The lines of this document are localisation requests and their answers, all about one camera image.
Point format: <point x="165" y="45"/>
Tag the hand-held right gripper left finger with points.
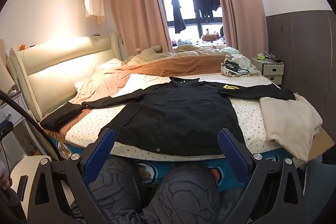
<point x="99" y="158"/>

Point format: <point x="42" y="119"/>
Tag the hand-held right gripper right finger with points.
<point x="233" y="158"/>

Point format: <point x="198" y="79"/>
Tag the black jacket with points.
<point x="170" y="113"/>

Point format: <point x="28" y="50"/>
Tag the person's left hand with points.
<point x="4" y="174"/>

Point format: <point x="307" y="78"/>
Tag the floral white bed sheet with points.
<point x="249" y="113"/>

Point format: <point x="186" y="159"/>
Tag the white side table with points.
<point x="29" y="174"/>

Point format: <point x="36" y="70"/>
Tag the black flat device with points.
<point x="22" y="187"/>

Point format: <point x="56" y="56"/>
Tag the cream folded garment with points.
<point x="286" y="119"/>

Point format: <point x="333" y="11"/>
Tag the person's legs in grey pants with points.
<point x="170" y="192"/>

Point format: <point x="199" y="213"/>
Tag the pale pink wrinkled sheet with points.
<point x="89" y="87"/>

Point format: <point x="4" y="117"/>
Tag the bed with cream headboard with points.
<point x="52" y="74"/>

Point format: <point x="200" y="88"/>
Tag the small orange toy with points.
<point x="22" y="47"/>

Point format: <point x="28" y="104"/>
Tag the white nightstand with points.
<point x="273" y="70"/>

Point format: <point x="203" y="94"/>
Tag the patterned fringed cloth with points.
<point x="245" y="62"/>

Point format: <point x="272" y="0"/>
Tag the green item on nightstand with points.
<point x="260" y="56"/>

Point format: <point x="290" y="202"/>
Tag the brown blanket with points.
<point x="168" y="66"/>

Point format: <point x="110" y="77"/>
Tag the beige duvet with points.
<point x="194" y="52"/>

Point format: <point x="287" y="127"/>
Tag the beige plush toy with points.
<point x="151" y="51"/>

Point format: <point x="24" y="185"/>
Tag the brown round cushion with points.
<point x="208" y="37"/>

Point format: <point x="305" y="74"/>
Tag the pink curtain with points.
<point x="136" y="8"/>
<point x="233" y="3"/>

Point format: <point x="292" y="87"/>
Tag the black hanging garment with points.
<point x="178" y="11"/>

